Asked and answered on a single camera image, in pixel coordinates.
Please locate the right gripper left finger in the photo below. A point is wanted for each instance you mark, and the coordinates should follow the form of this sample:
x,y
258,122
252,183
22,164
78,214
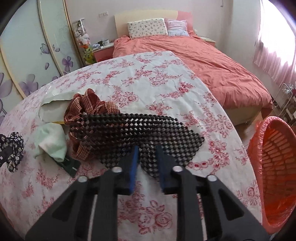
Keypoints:
x,y
87,209

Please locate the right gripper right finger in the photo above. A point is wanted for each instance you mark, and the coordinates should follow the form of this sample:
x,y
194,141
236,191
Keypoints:
x,y
207,209

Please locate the mint green sock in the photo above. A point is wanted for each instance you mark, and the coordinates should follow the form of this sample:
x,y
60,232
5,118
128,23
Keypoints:
x,y
50,139

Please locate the black checkered cloth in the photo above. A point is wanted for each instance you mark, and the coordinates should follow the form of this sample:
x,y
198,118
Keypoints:
x,y
115,135

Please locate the white torn plastic bag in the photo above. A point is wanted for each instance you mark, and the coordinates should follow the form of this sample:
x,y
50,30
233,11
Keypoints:
x,y
53,107

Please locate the red woven scarf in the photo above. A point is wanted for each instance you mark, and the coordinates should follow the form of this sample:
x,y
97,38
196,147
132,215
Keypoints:
x,y
80,107

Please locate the dark green small card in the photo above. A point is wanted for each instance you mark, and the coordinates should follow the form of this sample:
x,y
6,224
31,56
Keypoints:
x,y
70,165

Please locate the red plastic laundry basket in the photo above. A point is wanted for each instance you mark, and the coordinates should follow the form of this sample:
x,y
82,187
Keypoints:
x,y
272,154

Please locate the black floral scrunchie cloth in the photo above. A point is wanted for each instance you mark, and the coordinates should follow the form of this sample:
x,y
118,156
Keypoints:
x,y
11,151

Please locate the bed with coral duvet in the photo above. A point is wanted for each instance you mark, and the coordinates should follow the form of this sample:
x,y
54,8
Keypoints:
x,y
242,95

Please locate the floral white pink tablecloth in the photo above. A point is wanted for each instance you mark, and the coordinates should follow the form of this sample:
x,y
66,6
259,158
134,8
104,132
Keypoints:
x,y
151,83

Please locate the pink nightstand left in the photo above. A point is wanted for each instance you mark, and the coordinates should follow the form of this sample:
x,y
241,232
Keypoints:
x,y
104,53

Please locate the pink curtain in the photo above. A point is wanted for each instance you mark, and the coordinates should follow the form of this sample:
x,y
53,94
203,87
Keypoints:
x,y
275,46

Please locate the nightstand right side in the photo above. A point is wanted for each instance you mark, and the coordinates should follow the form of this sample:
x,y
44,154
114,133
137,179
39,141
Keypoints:
x,y
209,41

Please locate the sliding glass wardrobe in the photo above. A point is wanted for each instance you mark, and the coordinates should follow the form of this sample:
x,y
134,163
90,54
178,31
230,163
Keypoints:
x,y
37,47

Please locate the tall plush toy tube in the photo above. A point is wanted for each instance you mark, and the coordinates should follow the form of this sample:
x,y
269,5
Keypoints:
x,y
83,43

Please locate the white mug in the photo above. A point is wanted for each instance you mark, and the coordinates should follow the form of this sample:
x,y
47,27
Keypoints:
x,y
105,42

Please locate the striped pink pillow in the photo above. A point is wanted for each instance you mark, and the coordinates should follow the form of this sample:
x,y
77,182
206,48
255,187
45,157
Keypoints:
x,y
177,27

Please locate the floral white pillow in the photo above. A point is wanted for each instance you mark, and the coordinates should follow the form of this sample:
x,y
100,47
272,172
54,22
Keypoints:
x,y
147,28

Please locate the white wire rack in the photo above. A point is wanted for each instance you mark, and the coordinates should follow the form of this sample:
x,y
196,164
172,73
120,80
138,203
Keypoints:
x,y
284,103

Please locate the wall power socket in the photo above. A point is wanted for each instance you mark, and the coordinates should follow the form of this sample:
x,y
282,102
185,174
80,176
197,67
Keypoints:
x,y
103,14

